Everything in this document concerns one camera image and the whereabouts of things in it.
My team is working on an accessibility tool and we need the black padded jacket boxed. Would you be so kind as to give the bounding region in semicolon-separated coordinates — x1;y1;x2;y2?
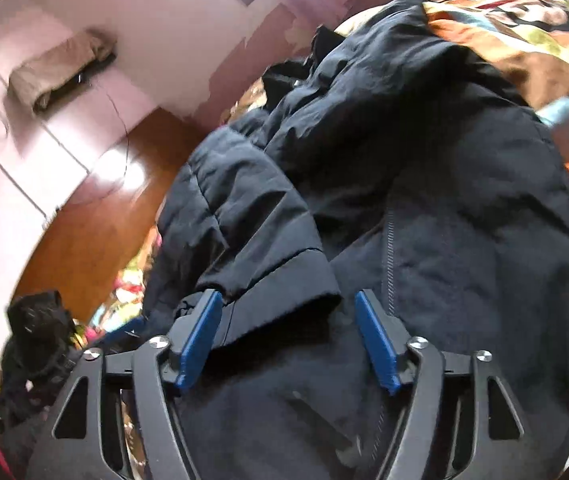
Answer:
142;0;569;480

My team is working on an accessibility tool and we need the long white wall pipe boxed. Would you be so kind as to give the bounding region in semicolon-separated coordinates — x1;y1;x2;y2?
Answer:
0;50;51;222

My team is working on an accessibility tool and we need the short white wall pipe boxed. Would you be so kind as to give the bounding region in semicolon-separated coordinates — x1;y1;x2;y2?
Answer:
38;112;92;173

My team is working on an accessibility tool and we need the colourful printed blanket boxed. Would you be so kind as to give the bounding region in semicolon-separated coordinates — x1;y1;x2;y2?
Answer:
84;0;569;441

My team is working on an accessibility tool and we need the black power cable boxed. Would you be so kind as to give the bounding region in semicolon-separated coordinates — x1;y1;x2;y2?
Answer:
69;87;133;206

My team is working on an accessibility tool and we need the beige cloth cover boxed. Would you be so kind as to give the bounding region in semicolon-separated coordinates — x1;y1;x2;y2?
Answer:
8;29;115;106

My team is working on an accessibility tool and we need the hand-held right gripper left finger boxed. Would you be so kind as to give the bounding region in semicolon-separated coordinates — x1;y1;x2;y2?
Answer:
27;289;224;480

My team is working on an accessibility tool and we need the black clothes pile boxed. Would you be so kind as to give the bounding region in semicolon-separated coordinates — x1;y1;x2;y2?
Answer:
0;289;86;436

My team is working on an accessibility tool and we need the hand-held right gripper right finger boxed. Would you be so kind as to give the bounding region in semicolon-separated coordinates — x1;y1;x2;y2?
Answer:
354;288;560;480

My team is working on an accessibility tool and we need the wooden bed headboard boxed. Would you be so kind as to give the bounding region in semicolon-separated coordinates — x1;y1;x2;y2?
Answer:
14;107;220;322

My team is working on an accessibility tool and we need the wall air conditioner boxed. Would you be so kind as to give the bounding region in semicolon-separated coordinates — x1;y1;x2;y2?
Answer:
33;51;118;112

